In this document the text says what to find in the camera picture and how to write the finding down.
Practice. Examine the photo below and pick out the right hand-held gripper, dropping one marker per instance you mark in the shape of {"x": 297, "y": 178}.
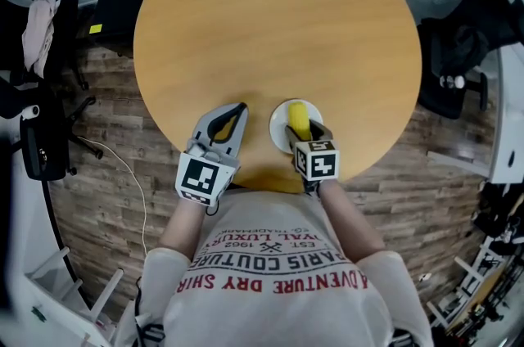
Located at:
{"x": 317, "y": 161}

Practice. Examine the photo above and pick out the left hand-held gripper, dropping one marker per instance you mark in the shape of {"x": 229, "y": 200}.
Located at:
{"x": 202, "y": 173}

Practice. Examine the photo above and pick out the white round plate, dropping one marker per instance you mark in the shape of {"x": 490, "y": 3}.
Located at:
{"x": 278, "y": 128}

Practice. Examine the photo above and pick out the person's right forearm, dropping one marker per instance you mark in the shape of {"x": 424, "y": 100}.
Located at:
{"x": 350, "y": 222}

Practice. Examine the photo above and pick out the person's left forearm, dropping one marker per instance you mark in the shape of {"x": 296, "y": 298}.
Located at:
{"x": 182, "y": 226}

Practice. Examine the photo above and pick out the clear plastic bottle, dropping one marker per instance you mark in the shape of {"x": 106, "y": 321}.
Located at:
{"x": 452, "y": 82}

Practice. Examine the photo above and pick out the person's printed white shirt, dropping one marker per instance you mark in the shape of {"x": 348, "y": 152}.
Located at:
{"x": 278, "y": 288}

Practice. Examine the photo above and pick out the black cabinet with yellow sticker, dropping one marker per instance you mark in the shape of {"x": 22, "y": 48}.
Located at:
{"x": 123, "y": 1}

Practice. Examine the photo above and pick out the black office chair with bottle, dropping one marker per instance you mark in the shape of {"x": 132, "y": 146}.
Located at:
{"x": 458, "y": 46}

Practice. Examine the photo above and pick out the black swivel chair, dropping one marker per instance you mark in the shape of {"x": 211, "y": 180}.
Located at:
{"x": 45, "y": 145}

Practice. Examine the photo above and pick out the black office chair with clothing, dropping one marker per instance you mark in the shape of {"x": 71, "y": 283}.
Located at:
{"x": 61, "y": 30}

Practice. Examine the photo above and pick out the small white round device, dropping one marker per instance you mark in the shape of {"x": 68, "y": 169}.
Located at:
{"x": 31, "y": 112}

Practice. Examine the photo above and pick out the white desk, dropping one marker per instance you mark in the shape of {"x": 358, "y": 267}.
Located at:
{"x": 507, "y": 112}

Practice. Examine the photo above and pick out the pale clothing on chair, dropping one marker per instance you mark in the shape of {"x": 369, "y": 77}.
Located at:
{"x": 39, "y": 34}

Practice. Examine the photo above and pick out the metal equipment rack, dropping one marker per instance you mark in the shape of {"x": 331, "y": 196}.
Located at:
{"x": 483, "y": 276}

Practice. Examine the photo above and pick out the white table frame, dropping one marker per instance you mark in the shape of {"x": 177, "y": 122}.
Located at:
{"x": 73, "y": 296}

